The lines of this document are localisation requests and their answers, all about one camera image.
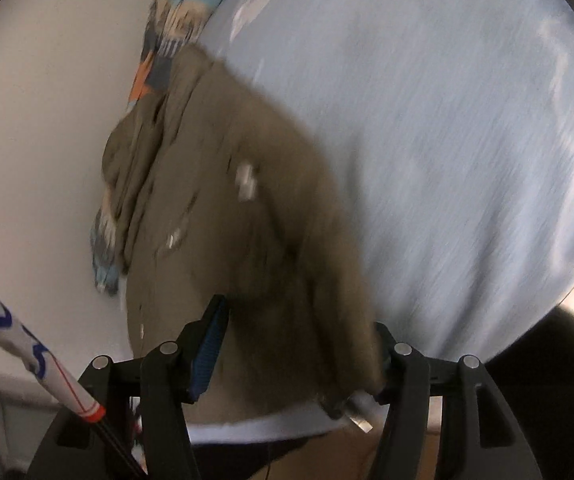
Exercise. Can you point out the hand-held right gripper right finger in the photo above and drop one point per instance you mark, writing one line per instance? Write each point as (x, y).
(407, 385)

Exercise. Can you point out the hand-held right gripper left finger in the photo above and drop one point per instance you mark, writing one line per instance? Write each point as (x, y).
(212, 345)

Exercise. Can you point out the olive quilted hooded jacket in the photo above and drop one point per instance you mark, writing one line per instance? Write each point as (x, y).
(247, 240)

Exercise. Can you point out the light blue bed sheet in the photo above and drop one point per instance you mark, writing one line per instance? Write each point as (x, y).
(442, 160)

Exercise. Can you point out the rolled patterned quilt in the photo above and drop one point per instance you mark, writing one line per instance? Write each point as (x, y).
(187, 10)

